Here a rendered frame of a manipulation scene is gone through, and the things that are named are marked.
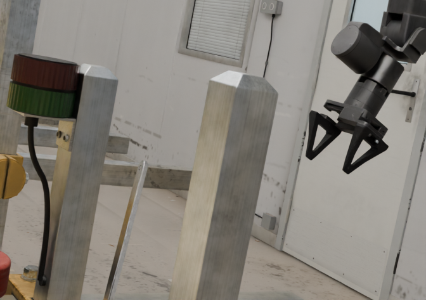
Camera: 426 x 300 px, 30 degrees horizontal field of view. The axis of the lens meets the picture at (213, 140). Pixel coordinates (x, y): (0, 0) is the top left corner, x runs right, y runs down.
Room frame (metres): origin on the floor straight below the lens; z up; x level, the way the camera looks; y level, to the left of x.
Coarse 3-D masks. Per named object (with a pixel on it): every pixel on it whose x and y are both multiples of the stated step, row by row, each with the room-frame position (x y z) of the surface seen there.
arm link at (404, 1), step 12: (396, 0) 1.33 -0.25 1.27; (408, 0) 1.31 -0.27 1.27; (420, 0) 1.31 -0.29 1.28; (384, 12) 1.35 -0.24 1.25; (396, 12) 1.33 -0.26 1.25; (408, 12) 1.31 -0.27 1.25; (420, 12) 1.31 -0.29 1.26; (384, 24) 1.35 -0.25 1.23; (396, 24) 1.33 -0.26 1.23; (408, 24) 1.30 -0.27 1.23; (420, 24) 1.31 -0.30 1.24; (396, 36) 1.32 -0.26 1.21; (408, 36) 1.30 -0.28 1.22
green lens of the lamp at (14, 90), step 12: (12, 84) 0.70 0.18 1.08; (12, 96) 0.70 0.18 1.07; (24, 96) 0.69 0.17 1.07; (36, 96) 0.69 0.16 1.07; (48, 96) 0.70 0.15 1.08; (60, 96) 0.70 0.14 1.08; (72, 96) 0.72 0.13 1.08; (12, 108) 0.70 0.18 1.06; (24, 108) 0.69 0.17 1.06; (36, 108) 0.69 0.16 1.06; (48, 108) 0.70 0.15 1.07; (60, 108) 0.70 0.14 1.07; (72, 108) 0.72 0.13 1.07
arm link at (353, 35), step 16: (352, 32) 1.28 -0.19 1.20; (368, 32) 1.29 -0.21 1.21; (416, 32) 1.30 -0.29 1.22; (336, 48) 1.29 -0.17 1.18; (352, 48) 1.26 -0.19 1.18; (368, 48) 1.28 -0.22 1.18; (384, 48) 1.33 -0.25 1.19; (400, 48) 1.30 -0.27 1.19; (416, 48) 1.30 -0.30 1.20; (352, 64) 1.28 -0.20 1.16; (368, 64) 1.28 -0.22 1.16
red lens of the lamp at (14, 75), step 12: (24, 60) 0.70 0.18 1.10; (36, 60) 0.69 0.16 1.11; (12, 72) 0.71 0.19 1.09; (24, 72) 0.70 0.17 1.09; (36, 72) 0.69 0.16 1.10; (48, 72) 0.69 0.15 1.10; (60, 72) 0.70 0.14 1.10; (72, 72) 0.71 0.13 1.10; (36, 84) 0.69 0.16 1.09; (48, 84) 0.70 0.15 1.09; (60, 84) 0.70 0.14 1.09; (72, 84) 0.71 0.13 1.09
